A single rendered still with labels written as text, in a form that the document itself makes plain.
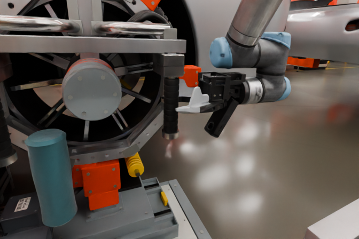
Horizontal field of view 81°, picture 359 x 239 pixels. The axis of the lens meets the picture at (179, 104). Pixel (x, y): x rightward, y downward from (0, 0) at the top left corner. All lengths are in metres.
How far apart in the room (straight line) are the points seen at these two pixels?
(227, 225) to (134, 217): 0.55
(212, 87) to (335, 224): 0.32
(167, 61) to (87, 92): 0.20
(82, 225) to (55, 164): 0.51
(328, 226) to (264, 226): 1.08
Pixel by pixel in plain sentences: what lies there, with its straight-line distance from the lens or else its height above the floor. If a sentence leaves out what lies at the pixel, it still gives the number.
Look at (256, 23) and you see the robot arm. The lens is 0.48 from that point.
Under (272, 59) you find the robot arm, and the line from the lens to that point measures 0.59.
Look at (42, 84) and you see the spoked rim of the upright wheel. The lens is 0.78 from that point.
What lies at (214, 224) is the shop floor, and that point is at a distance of 1.35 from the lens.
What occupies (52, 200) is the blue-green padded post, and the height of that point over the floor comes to 0.57.
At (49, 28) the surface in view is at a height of 0.99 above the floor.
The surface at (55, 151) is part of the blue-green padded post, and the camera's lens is 0.61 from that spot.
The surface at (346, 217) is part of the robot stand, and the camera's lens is 0.37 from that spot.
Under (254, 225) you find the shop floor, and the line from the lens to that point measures 1.40.
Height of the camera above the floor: 0.99
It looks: 18 degrees down
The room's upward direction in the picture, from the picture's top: 2 degrees clockwise
